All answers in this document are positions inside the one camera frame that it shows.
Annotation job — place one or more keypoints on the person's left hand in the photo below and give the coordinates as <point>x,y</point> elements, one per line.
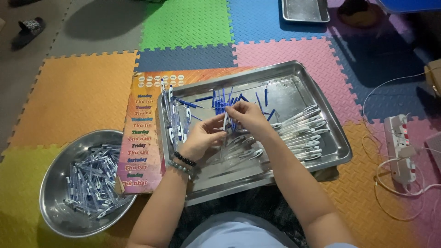
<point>199,139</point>

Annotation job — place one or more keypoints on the person's right hand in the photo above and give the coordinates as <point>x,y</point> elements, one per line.
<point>253,119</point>

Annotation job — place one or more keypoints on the blue pen refill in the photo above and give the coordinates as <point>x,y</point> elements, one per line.
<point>233,124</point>

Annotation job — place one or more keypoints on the clear pen barrel white clip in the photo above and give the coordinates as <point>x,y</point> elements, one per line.
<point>225,123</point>

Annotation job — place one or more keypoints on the bunch of assembled pens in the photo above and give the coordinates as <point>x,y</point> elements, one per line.
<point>175,120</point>

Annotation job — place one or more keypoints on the scattered clear barrels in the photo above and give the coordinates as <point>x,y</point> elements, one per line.
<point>248,151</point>

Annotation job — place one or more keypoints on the heap of blue refills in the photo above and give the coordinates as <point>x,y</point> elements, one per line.
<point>220,102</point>

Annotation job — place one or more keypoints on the row of clear empty barrels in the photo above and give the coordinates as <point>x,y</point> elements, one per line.
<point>303,137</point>

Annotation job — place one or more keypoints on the large steel tray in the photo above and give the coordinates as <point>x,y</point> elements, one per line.
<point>299,91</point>

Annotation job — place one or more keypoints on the colourful weekday board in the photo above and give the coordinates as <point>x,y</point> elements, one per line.
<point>141,137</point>

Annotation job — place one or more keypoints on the dark patterned trousers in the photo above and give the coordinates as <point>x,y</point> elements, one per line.
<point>248,201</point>

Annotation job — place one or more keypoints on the light blue shirt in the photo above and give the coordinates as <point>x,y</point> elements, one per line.
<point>234,230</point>

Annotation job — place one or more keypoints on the pile of finished pens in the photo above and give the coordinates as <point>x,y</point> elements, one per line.
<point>93,179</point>

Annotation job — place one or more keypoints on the small steel tray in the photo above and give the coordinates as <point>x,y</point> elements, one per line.
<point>305,9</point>

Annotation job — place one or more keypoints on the colourful foam puzzle mats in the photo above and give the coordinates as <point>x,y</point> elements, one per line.
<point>75,93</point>

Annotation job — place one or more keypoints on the white power strip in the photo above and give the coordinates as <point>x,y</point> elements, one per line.
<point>396,134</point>

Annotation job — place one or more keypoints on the brown round object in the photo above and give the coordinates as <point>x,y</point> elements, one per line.
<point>360,15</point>

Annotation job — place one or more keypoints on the steel bowl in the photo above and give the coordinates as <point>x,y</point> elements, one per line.
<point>55,193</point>

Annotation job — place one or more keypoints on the beige plug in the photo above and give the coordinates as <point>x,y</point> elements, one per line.
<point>407,151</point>

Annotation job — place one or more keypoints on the white charger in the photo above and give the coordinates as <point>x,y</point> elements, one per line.
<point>406,170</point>

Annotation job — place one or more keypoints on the grey flat box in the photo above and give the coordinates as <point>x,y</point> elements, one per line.
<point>434,151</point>

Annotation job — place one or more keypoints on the cardboard box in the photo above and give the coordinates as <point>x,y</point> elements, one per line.
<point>434,77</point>

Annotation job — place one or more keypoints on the blue plastic object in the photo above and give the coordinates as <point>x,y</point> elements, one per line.
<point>410,5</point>

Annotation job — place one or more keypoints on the black patterned sandal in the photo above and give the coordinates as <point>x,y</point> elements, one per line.
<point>29,32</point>

